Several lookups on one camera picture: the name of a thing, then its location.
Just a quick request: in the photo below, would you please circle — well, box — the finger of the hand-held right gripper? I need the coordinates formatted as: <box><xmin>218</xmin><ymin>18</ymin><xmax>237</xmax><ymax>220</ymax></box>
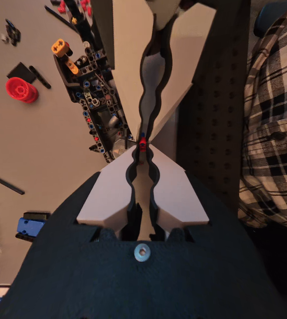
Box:
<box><xmin>147</xmin><ymin>3</ymin><xmax>218</xmax><ymax>142</ymax></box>
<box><xmin>112</xmin><ymin>0</ymin><xmax>181</xmax><ymax>140</ymax></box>

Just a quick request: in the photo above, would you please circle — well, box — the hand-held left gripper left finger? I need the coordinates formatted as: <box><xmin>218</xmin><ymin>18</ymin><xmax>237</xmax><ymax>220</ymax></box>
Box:
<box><xmin>76</xmin><ymin>145</ymin><xmax>140</xmax><ymax>235</ymax></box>

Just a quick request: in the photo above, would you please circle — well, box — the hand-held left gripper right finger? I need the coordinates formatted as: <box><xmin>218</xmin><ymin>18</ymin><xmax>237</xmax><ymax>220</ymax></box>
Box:
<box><xmin>146</xmin><ymin>145</ymin><xmax>210</xmax><ymax>236</ymax></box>

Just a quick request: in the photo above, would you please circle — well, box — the toy brick vehicle chassis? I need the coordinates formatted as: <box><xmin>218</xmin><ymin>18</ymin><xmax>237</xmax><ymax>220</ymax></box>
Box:
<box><xmin>51</xmin><ymin>0</ymin><xmax>137</xmax><ymax>163</ymax></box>

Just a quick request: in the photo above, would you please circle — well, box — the grey desk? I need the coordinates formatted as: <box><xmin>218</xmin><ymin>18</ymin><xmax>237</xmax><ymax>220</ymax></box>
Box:
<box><xmin>0</xmin><ymin>0</ymin><xmax>179</xmax><ymax>287</ymax></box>

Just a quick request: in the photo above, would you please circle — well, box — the pile of small brick pieces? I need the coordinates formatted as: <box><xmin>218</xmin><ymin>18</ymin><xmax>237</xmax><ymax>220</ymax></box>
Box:
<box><xmin>51</xmin><ymin>0</ymin><xmax>93</xmax><ymax>15</ymax></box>

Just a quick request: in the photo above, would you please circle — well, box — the long black axle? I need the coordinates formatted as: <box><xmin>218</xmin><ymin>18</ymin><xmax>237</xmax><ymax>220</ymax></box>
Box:
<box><xmin>44</xmin><ymin>5</ymin><xmax>78</xmax><ymax>33</ymax></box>
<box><xmin>0</xmin><ymin>171</ymin><xmax>25</xmax><ymax>195</ymax></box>

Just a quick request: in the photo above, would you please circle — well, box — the black perforated panel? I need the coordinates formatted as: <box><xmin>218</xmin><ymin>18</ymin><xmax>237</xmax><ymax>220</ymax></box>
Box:
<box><xmin>177</xmin><ymin>0</ymin><xmax>252</xmax><ymax>215</ymax></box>

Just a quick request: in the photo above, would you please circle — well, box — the black short beam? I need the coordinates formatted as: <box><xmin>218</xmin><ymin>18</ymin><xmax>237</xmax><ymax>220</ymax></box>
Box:
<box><xmin>23</xmin><ymin>212</ymin><xmax>51</xmax><ymax>221</ymax></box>

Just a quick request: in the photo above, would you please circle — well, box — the blue panel brick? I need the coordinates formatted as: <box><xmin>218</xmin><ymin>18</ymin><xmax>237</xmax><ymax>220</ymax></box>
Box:
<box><xmin>17</xmin><ymin>217</ymin><xmax>46</xmax><ymax>237</ymax></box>

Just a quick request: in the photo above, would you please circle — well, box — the black holed beam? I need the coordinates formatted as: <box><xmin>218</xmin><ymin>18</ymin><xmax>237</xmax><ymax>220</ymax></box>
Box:
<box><xmin>29</xmin><ymin>65</ymin><xmax>51</xmax><ymax>89</ymax></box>

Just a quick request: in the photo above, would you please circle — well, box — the dark office chair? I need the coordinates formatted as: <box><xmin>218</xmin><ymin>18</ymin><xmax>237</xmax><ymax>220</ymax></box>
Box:
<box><xmin>253</xmin><ymin>2</ymin><xmax>287</xmax><ymax>38</ymax></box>

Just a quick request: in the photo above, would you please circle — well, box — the black pin cluster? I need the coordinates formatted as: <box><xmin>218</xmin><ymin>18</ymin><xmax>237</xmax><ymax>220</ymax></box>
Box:
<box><xmin>5</xmin><ymin>19</ymin><xmax>21</xmax><ymax>46</ymax></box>

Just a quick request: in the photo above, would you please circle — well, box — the dark flat panel piece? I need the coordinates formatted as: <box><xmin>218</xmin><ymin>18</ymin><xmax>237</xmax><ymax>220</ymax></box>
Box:
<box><xmin>7</xmin><ymin>62</ymin><xmax>36</xmax><ymax>84</ymax></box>

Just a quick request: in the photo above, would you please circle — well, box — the red wheel rim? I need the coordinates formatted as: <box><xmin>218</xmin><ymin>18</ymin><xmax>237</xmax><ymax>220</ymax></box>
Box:
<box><xmin>6</xmin><ymin>77</ymin><xmax>39</xmax><ymax>103</ymax></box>

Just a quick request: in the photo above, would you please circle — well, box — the person's plaid shirt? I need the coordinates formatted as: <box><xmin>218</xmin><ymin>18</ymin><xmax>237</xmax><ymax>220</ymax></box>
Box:
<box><xmin>238</xmin><ymin>0</ymin><xmax>287</xmax><ymax>236</ymax></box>

